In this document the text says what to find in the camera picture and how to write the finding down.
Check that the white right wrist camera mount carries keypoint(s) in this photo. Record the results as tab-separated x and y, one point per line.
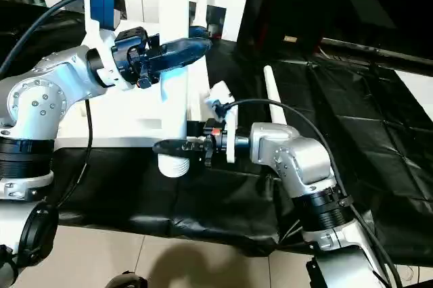
231	139

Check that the black flat screen television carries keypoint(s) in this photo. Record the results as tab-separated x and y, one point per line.
372	49

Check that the small yellow label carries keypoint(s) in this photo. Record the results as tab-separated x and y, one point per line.
290	38

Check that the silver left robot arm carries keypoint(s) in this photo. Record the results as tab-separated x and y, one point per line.
44	98

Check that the white cabinet with glass doors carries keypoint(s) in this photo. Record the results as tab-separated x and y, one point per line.
223	7

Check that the black plastic mat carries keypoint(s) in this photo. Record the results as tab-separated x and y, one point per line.
338	132

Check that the grey robot lower body part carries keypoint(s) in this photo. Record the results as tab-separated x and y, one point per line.
126	281

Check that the white plastic table top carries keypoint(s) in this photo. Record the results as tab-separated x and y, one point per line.
118	125

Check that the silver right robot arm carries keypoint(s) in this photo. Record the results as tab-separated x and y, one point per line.
294	156

